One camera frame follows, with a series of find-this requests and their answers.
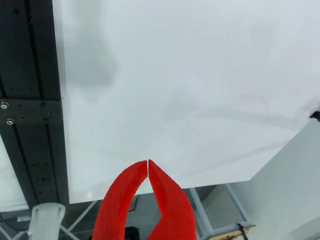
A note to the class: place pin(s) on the black aluminium rail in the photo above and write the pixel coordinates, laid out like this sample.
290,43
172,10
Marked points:
30,62

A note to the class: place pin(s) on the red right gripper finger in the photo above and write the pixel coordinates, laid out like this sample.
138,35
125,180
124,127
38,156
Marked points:
177,215

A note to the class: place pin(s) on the wooden board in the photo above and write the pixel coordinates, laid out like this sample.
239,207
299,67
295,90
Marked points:
227,233

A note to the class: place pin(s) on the black clamp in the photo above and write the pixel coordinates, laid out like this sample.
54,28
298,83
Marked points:
315,115

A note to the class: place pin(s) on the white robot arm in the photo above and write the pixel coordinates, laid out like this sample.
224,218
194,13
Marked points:
46,220

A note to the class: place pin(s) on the black mounting plate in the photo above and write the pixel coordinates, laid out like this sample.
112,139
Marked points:
30,116

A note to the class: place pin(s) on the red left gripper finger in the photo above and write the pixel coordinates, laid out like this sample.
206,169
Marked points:
112,207

